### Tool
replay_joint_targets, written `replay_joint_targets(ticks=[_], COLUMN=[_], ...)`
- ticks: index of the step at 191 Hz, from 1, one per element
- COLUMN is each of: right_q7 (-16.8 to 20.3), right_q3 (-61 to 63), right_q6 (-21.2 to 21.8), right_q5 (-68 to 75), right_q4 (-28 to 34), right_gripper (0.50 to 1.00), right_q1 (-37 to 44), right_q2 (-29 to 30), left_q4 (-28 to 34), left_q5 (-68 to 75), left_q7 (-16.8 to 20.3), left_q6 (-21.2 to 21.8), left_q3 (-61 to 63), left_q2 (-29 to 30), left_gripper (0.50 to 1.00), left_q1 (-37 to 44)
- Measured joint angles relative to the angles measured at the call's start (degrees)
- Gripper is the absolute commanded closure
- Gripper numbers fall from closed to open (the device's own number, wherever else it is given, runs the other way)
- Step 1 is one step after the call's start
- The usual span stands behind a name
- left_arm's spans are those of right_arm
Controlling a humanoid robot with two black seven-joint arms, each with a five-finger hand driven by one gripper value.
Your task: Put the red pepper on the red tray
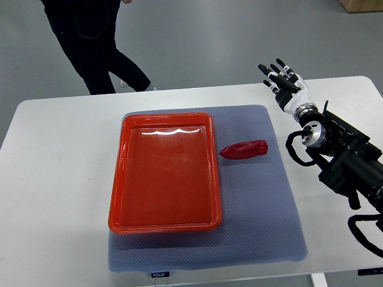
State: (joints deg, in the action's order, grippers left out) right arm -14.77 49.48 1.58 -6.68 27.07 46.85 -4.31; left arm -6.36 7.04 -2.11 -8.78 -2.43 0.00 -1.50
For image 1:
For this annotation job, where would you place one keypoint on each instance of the red pepper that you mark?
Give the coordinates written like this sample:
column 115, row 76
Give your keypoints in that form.
column 245, row 150

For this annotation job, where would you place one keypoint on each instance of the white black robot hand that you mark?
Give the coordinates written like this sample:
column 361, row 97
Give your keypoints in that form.
column 290, row 90

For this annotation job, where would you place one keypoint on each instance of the red plastic tray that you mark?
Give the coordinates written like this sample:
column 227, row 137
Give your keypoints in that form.
column 166, row 175

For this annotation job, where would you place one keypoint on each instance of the person in dark clothes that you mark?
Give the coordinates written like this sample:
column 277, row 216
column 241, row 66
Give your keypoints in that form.
column 85, row 31

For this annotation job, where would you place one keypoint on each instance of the black table label tag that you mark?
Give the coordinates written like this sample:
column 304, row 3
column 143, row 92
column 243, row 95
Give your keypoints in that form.
column 160, row 274

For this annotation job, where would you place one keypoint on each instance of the white table leg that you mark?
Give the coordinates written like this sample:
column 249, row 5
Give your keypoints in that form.
column 318, row 280

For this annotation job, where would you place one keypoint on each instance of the black table control panel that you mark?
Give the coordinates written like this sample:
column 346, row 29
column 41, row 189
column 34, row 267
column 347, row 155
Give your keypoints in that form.
column 370, row 271

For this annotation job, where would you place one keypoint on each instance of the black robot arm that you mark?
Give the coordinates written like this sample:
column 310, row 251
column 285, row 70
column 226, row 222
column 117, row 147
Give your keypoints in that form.
column 349, row 163

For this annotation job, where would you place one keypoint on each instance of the blue-grey textured mat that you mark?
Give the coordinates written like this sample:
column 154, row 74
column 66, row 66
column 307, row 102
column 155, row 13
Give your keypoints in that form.
column 260, row 219

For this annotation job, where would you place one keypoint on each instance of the cardboard box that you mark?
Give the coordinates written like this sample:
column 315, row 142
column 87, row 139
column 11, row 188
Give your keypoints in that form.
column 362, row 6

